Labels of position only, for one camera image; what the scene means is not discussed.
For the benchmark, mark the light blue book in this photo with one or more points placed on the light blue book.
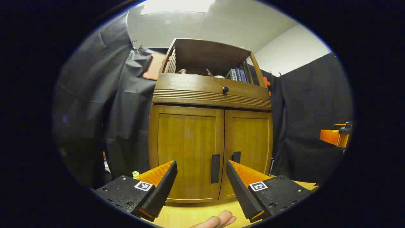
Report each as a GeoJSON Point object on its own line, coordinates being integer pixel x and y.
{"type": "Point", "coordinates": [243, 76]}

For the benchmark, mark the wooden shoe cabinet door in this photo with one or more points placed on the wooden shoe cabinet door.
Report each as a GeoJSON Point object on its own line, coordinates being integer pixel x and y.
{"type": "Point", "coordinates": [186, 142]}
{"type": "Point", "coordinates": [250, 139]}

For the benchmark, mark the wooden drawer with black knob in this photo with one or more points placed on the wooden drawer with black knob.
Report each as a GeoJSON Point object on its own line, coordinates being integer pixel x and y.
{"type": "Point", "coordinates": [190, 85]}

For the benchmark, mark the black backdrop cloth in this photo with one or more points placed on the black backdrop cloth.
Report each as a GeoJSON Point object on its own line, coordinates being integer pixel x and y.
{"type": "Point", "coordinates": [126, 110]}

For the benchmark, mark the small green object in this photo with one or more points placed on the small green object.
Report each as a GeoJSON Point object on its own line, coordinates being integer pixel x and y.
{"type": "Point", "coordinates": [135, 174]}

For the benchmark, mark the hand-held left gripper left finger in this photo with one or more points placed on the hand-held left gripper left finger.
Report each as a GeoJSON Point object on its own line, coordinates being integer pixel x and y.
{"type": "Point", "coordinates": [161, 190]}

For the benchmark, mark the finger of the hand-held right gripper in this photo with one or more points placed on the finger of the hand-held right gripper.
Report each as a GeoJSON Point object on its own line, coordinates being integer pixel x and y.
{"type": "Point", "coordinates": [343, 123]}
{"type": "Point", "coordinates": [329, 136]}

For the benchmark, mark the white book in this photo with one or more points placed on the white book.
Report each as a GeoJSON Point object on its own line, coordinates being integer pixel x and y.
{"type": "Point", "coordinates": [232, 74]}

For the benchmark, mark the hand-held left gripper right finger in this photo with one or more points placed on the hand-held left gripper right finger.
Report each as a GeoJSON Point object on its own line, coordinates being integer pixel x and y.
{"type": "Point", "coordinates": [242, 193]}

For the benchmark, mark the small pale utensil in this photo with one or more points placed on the small pale utensil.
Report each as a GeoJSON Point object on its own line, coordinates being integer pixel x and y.
{"type": "Point", "coordinates": [209, 72]}

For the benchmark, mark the wooden double-door shoe cabinet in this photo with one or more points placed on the wooden double-door shoe cabinet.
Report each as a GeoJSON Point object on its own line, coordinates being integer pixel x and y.
{"type": "Point", "coordinates": [205, 53]}

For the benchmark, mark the dark blue book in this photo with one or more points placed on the dark blue book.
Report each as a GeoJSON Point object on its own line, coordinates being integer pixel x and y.
{"type": "Point", "coordinates": [238, 74]}

